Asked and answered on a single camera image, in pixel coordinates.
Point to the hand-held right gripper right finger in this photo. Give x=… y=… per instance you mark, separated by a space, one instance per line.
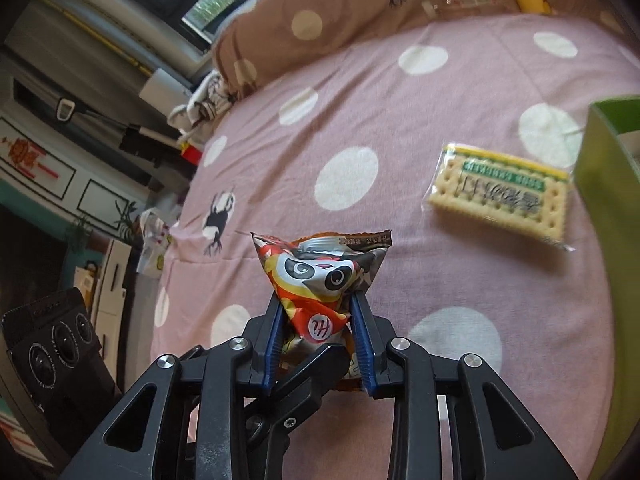
x=362 y=345

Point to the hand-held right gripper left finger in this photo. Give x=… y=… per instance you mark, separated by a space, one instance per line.
x=272 y=345

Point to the orange panda snack packet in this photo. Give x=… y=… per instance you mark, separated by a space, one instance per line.
x=320 y=275

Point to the green cardboard box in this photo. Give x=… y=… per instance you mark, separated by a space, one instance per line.
x=612 y=170

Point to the white cabinet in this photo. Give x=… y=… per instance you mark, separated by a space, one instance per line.
x=112 y=280

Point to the green potted plant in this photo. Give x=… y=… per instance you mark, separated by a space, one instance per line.
x=125 y=217

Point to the red fries box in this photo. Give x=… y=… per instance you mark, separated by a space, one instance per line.
x=190 y=151

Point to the black three-lens device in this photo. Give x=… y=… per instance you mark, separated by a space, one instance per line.
x=50 y=355

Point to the pink polka-dot bedsheet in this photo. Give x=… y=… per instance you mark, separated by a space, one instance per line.
x=400 y=110

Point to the white and black cloth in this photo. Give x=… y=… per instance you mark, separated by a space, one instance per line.
x=205 y=100

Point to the brown polka-dot pillow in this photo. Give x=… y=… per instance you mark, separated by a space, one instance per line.
x=325 y=15

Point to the red wall decal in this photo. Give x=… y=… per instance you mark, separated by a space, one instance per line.
x=25 y=155

